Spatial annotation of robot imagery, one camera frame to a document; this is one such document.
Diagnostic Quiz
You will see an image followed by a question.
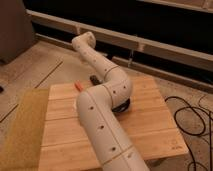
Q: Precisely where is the black eraser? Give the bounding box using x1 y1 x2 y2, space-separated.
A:
90 75 101 85

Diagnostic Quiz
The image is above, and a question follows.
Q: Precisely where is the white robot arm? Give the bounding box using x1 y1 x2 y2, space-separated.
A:
72 32 150 171

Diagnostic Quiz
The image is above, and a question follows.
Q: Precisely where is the black round bowl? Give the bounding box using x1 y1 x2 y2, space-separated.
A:
112 99 131 113

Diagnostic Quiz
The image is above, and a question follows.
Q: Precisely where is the brown cabinet corner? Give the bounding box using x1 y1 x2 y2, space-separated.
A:
0 0 36 64

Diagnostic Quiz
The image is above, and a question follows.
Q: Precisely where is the yellow-green mat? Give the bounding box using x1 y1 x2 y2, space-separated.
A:
0 89 49 171

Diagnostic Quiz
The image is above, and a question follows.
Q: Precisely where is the white wall rail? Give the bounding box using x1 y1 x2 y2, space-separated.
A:
25 9 213 90

